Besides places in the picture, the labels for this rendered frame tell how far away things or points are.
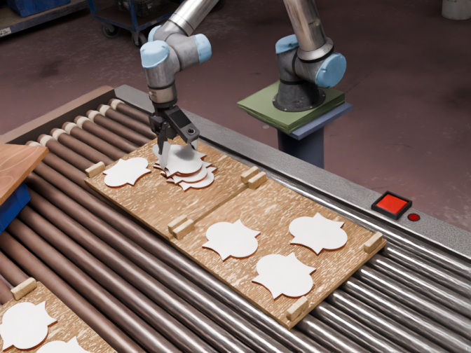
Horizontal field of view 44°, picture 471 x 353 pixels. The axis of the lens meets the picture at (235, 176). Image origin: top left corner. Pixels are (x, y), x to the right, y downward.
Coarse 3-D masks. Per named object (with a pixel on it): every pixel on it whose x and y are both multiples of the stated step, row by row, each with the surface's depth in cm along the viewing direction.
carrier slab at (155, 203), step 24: (240, 168) 171; (120, 192) 168; (144, 192) 167; (168, 192) 165; (192, 192) 164; (216, 192) 163; (240, 192) 164; (144, 216) 158; (168, 216) 157; (192, 216) 156; (168, 240) 151
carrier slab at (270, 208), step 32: (256, 192) 161; (288, 192) 160; (256, 224) 151; (288, 224) 149; (352, 224) 147; (192, 256) 144; (256, 256) 141; (320, 256) 139; (352, 256) 138; (256, 288) 133; (320, 288) 131; (288, 320) 125
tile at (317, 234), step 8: (320, 216) 149; (296, 224) 147; (304, 224) 147; (312, 224) 147; (320, 224) 146; (328, 224) 146; (336, 224) 146; (296, 232) 145; (304, 232) 145; (312, 232) 144; (320, 232) 144; (328, 232) 144; (336, 232) 144; (344, 232) 143; (296, 240) 143; (304, 240) 142; (312, 240) 142; (320, 240) 142; (328, 240) 142; (336, 240) 141; (344, 240) 141; (312, 248) 140; (320, 248) 140; (328, 248) 139; (336, 248) 139
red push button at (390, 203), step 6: (384, 198) 155; (390, 198) 154; (396, 198) 154; (378, 204) 153; (384, 204) 153; (390, 204) 152; (396, 204) 152; (402, 204) 152; (390, 210) 150; (396, 210) 150
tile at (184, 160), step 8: (168, 152) 173; (176, 152) 173; (184, 152) 172; (192, 152) 172; (168, 160) 170; (176, 160) 170; (184, 160) 169; (192, 160) 169; (200, 160) 169; (168, 168) 167; (176, 168) 167; (184, 168) 167; (192, 168) 167; (200, 168) 167
